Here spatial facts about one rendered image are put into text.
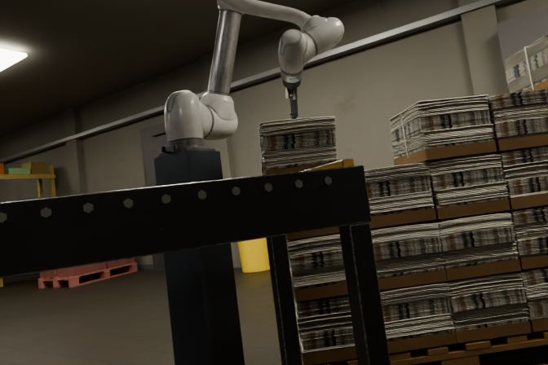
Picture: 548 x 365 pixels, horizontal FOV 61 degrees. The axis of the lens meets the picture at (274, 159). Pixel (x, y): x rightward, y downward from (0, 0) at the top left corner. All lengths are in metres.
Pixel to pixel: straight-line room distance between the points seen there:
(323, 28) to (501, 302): 1.23
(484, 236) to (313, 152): 0.72
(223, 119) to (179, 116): 0.24
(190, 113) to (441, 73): 3.49
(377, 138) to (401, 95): 0.53
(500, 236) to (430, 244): 0.27
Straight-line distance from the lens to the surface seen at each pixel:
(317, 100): 5.58
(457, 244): 1.93
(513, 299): 2.04
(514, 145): 2.04
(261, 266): 5.53
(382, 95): 5.23
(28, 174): 9.13
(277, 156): 1.79
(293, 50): 1.72
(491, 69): 4.86
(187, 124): 1.97
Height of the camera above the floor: 0.74
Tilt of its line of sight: 6 degrees up
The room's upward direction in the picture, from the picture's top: 7 degrees counter-clockwise
